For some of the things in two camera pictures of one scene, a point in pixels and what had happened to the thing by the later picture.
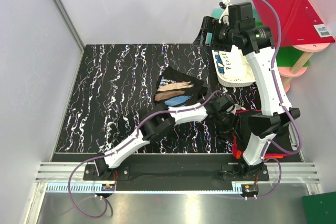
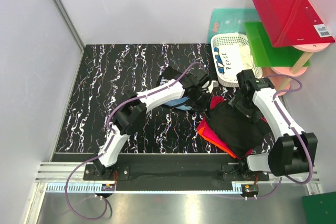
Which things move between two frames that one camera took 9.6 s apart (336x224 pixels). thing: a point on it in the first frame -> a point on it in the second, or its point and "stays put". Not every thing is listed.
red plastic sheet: [300, 24] stays put
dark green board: [320, 209] stays put
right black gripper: [211, 25] -> [253, 114]
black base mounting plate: [177, 177] stays put
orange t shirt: [239, 153] -> [200, 131]
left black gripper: [230, 126] -> [204, 106]
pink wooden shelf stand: [297, 69] stays put
